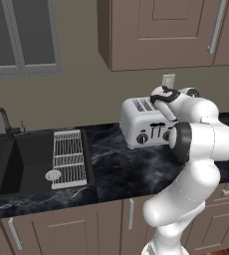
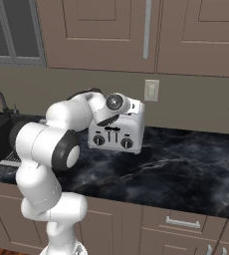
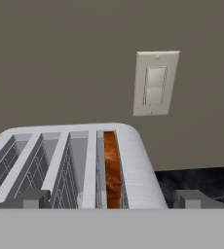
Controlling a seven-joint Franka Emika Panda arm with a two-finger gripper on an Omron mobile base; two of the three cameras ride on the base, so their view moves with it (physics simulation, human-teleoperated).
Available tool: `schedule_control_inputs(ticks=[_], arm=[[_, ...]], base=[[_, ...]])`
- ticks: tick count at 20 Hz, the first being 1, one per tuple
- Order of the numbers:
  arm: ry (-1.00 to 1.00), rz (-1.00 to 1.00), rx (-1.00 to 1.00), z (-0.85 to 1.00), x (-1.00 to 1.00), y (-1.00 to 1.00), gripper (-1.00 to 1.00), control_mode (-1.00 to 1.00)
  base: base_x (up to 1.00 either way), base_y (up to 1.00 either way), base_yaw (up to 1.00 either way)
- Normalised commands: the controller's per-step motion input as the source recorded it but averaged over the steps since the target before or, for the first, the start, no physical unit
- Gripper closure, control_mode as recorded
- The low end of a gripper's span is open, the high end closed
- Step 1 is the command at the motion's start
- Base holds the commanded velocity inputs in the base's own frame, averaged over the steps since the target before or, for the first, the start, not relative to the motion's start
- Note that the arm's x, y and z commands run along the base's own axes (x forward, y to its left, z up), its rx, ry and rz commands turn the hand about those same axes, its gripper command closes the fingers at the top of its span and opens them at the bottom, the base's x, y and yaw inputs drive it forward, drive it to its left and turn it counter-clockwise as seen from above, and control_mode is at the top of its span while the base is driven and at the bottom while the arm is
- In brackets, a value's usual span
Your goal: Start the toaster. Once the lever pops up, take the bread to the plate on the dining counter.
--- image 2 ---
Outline long grey cupboard handle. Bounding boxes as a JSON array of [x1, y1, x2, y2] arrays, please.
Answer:
[[142, 0, 153, 61]]

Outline grey framed window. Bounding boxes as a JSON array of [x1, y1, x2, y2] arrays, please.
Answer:
[[0, 0, 48, 67]]

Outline white two-slot toaster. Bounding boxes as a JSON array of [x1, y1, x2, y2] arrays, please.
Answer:
[[87, 111, 146, 155]]

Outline black curved tap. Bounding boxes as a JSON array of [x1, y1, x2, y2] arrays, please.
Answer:
[[0, 89, 14, 116]]

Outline black toaster knob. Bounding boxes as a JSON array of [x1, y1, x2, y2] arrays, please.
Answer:
[[120, 136, 134, 150], [93, 133, 107, 147]]

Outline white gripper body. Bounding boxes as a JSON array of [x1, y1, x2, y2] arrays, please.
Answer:
[[137, 101, 145, 116]]

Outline white wall socket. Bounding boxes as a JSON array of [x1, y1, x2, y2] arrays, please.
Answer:
[[143, 79, 160, 103]]

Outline brown wall cupboard door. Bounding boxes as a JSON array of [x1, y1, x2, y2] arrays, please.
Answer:
[[156, 0, 229, 80], [36, 0, 161, 75]]

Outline grey drawer handle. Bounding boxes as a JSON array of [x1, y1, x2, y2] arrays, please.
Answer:
[[164, 215, 202, 230]]

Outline grey ribbed drain mat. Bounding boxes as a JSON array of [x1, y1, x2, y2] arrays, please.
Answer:
[[0, 149, 23, 167]]

